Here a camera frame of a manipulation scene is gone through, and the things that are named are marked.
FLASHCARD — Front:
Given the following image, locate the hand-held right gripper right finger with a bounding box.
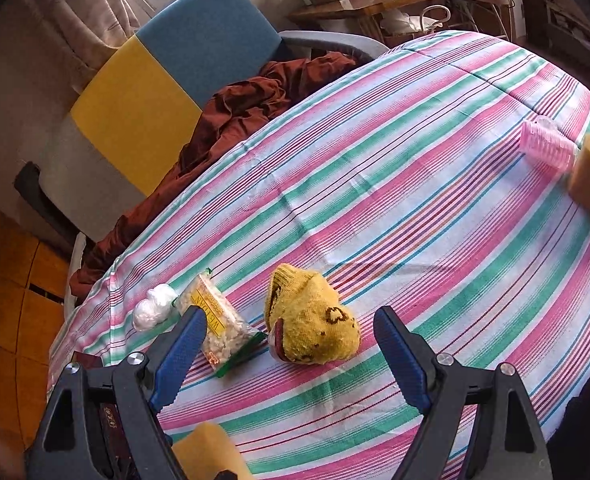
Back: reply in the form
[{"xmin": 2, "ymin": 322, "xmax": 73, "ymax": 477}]
[{"xmin": 374, "ymin": 306, "xmax": 556, "ymax": 480}]

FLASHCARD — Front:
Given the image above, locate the crumpled clear plastic bag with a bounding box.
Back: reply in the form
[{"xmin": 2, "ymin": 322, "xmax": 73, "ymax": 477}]
[{"xmin": 132, "ymin": 283, "xmax": 180, "ymax": 332}]

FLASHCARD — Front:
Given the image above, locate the clear green-edged snack packet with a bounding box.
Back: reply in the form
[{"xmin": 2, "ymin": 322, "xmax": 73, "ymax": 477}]
[{"xmin": 174, "ymin": 269, "xmax": 268, "ymax": 378}]

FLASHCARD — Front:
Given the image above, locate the white cable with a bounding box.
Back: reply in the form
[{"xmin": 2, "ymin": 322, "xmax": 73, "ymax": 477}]
[{"xmin": 417, "ymin": 4, "xmax": 450, "ymax": 28}]

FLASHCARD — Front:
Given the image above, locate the dark red blanket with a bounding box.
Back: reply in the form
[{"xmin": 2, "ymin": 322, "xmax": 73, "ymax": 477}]
[{"xmin": 70, "ymin": 52, "xmax": 376, "ymax": 297}]

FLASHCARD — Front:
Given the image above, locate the dark red box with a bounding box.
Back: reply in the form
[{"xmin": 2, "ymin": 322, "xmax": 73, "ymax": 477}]
[{"xmin": 72, "ymin": 352, "xmax": 140, "ymax": 480}]

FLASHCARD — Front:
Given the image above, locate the large yellow sponge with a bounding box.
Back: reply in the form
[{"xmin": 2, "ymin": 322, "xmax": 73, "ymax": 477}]
[{"xmin": 171, "ymin": 421, "xmax": 253, "ymax": 480}]

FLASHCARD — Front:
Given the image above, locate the white plastic bag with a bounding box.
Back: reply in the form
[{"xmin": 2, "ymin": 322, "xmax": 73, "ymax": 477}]
[{"xmin": 380, "ymin": 10, "xmax": 426, "ymax": 37}]

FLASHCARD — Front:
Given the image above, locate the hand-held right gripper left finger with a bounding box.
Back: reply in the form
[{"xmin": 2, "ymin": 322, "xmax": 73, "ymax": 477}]
[{"xmin": 25, "ymin": 305, "xmax": 209, "ymax": 480}]

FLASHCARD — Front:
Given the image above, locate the beige curtain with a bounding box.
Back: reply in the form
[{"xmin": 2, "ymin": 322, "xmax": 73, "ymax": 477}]
[{"xmin": 5, "ymin": 0, "xmax": 150, "ymax": 91}]

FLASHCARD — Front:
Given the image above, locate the blue yellow grey chair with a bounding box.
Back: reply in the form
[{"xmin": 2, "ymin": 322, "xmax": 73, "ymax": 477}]
[{"xmin": 14, "ymin": 0, "xmax": 390, "ymax": 261}]

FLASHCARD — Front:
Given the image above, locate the wooden side table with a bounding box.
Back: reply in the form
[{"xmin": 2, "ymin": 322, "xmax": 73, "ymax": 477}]
[{"xmin": 287, "ymin": 0, "xmax": 450, "ymax": 41}]

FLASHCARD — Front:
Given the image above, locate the pink hair roller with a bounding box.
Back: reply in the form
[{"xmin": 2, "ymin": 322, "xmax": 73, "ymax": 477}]
[{"xmin": 520, "ymin": 116, "xmax": 578, "ymax": 175}]

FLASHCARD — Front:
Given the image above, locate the striped cloth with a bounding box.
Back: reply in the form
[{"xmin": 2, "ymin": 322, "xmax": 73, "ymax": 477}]
[{"xmin": 47, "ymin": 30, "xmax": 590, "ymax": 480}]

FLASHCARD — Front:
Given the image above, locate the yellow knit sock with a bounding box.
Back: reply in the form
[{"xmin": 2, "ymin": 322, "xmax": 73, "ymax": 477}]
[{"xmin": 264, "ymin": 262, "xmax": 362, "ymax": 365}]

